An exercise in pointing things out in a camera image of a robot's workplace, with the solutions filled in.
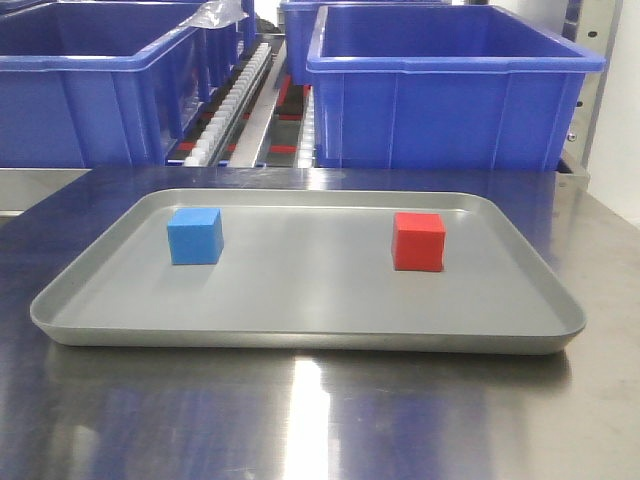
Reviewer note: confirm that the blue foam cube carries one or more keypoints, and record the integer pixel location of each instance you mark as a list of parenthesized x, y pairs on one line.
[(195, 236)]

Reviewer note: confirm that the clear plastic bag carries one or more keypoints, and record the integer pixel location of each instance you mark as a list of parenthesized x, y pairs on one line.
[(217, 14)]

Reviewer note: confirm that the steel shelf upright post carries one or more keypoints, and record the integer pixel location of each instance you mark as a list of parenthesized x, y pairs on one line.
[(594, 25)]

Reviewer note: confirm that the blue plastic bin rear right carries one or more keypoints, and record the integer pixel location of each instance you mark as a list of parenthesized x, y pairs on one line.
[(297, 40)]

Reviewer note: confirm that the red foam cube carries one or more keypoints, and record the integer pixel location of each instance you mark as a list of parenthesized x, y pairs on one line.
[(418, 242)]

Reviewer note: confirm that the blue plastic bin front left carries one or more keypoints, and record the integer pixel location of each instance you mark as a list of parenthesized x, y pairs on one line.
[(85, 84)]

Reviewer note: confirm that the white roller conveyor track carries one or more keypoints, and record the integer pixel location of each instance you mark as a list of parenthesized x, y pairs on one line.
[(213, 141)]

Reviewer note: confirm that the blue plastic bin front right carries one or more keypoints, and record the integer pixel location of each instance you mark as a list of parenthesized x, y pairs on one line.
[(513, 114)]

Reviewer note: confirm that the grey metal tray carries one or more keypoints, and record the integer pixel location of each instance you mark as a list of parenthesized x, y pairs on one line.
[(312, 269)]

